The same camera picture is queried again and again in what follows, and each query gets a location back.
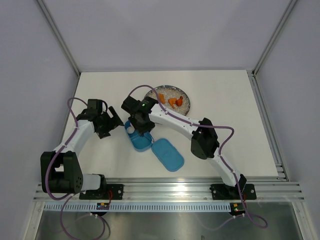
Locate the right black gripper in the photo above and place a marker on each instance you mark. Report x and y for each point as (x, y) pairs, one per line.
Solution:
(149, 127)

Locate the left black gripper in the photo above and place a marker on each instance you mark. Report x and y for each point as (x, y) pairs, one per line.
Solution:
(113, 121)

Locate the blue lunch box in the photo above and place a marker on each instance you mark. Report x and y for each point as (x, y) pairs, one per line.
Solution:
(136, 139)

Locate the blue lunch box lid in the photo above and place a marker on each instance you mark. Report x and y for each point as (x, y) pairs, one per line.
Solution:
(168, 155)

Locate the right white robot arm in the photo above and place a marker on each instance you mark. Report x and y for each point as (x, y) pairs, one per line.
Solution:
(206, 140)

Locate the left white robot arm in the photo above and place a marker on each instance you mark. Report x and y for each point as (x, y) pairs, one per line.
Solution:
(61, 174)

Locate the orange fried nugget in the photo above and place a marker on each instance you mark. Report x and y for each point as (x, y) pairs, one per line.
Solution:
(162, 98)

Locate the speckled round plate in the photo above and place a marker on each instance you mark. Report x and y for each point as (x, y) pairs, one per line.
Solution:
(170, 91)

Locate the orange chicken drumstick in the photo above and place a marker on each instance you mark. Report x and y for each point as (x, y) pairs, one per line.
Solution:
(179, 101)

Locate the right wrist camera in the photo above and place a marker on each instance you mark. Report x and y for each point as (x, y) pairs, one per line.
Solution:
(132, 106)

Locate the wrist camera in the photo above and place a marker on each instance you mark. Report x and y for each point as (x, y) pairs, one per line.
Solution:
(132, 106)
(96, 106)

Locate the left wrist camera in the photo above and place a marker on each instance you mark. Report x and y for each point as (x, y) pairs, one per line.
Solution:
(96, 106)

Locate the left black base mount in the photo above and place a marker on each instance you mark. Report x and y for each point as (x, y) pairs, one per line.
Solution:
(105, 192)

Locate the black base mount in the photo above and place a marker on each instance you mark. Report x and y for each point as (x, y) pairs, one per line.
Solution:
(225, 192)
(105, 192)

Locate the white slotted cable duct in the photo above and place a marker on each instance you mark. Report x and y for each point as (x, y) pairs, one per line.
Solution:
(139, 207)

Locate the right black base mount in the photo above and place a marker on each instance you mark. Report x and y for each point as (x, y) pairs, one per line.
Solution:
(225, 192)

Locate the right side aluminium rail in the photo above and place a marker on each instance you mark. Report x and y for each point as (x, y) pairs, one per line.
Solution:
(269, 130)

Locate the aluminium rail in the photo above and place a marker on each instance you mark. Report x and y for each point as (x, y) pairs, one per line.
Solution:
(269, 130)
(179, 189)

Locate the aluminium front rail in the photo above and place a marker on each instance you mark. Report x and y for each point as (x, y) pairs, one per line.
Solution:
(179, 189)

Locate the left aluminium frame post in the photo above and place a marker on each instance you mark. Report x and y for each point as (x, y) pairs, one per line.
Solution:
(58, 36)

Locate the aluminium frame post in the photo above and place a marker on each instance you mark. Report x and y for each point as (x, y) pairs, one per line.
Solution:
(58, 36)
(274, 36)

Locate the right aluminium frame post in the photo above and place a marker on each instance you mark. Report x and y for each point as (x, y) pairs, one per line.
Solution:
(274, 36)

